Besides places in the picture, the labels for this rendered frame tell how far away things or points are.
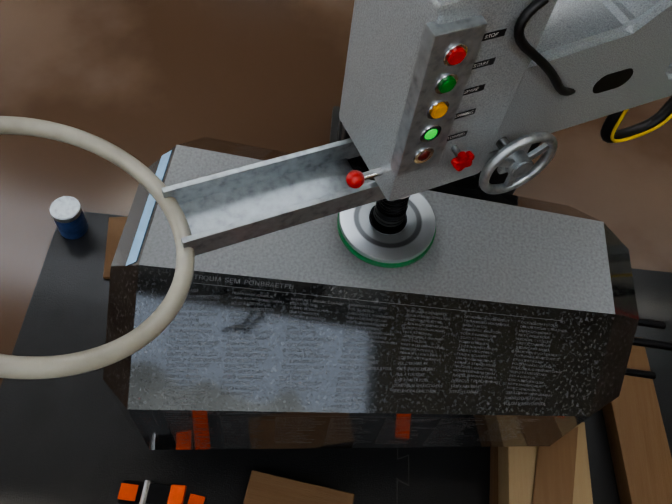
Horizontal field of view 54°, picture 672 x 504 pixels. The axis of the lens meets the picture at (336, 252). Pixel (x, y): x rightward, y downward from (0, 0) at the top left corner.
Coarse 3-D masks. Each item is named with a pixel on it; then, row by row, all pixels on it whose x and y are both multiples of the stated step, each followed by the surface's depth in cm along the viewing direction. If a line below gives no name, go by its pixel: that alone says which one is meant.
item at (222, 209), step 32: (288, 160) 120; (320, 160) 124; (192, 192) 116; (224, 192) 120; (256, 192) 120; (288, 192) 121; (320, 192) 122; (352, 192) 118; (192, 224) 115; (224, 224) 116; (256, 224) 112; (288, 224) 117
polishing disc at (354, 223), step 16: (352, 208) 145; (368, 208) 145; (416, 208) 147; (352, 224) 143; (368, 224) 143; (416, 224) 144; (432, 224) 145; (352, 240) 141; (368, 240) 141; (384, 240) 141; (400, 240) 142; (416, 240) 142; (368, 256) 139; (384, 256) 139; (400, 256) 140; (416, 256) 141
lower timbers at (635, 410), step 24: (624, 384) 216; (648, 384) 217; (624, 408) 212; (648, 408) 212; (624, 432) 207; (648, 432) 208; (624, 456) 203; (648, 456) 204; (624, 480) 201; (648, 480) 200
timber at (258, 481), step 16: (256, 480) 185; (272, 480) 186; (288, 480) 186; (256, 496) 183; (272, 496) 183; (288, 496) 184; (304, 496) 184; (320, 496) 184; (336, 496) 185; (352, 496) 185
